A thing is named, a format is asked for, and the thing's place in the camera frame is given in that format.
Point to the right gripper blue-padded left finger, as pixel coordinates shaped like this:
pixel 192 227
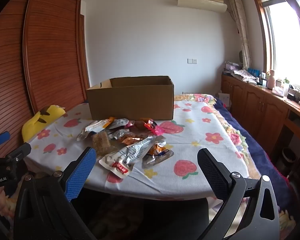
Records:
pixel 77 172

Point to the patterned window curtain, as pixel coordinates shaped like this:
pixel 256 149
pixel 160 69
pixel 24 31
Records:
pixel 241 22

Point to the window with wooden frame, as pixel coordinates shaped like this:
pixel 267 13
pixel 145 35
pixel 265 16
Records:
pixel 281 34

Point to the orange white chicken-feet packet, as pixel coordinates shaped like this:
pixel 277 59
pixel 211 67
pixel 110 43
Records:
pixel 95 126

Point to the pink orange snack packet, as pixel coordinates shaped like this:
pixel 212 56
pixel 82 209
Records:
pixel 145 124

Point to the brown cardboard box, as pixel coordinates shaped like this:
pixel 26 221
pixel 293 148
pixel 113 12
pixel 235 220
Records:
pixel 132 98

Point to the wooden cabinet under window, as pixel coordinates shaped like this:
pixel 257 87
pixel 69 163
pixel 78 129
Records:
pixel 272 121

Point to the brown gold snack packet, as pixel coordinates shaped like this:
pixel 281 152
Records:
pixel 130 138

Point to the white red-label snack pouch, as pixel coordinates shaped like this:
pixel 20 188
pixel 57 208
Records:
pixel 121 162

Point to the white blue-top snack pouch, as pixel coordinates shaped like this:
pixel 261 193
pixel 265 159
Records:
pixel 118 123

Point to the floral strawberry bed sheet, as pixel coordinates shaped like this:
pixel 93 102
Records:
pixel 170 173

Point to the silver tray snack packet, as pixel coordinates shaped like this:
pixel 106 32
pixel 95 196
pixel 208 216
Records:
pixel 157 153

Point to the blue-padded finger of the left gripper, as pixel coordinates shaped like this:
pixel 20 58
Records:
pixel 0 138

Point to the person's left hand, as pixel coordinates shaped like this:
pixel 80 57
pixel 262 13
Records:
pixel 3 204

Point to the pink bottle on cabinet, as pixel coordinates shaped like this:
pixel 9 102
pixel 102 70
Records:
pixel 271 82

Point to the white wall switch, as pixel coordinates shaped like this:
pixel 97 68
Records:
pixel 192 61

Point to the brown seed bar packet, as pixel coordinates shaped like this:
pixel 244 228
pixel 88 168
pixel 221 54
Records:
pixel 101 143

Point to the brown wooden wardrobe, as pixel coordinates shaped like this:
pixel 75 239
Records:
pixel 42 61

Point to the yellow plush toy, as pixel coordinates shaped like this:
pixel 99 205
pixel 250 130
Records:
pixel 37 125

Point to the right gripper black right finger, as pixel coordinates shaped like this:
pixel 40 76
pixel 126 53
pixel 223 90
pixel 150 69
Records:
pixel 223 183

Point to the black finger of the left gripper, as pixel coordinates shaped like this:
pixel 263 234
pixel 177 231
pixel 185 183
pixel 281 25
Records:
pixel 18 154

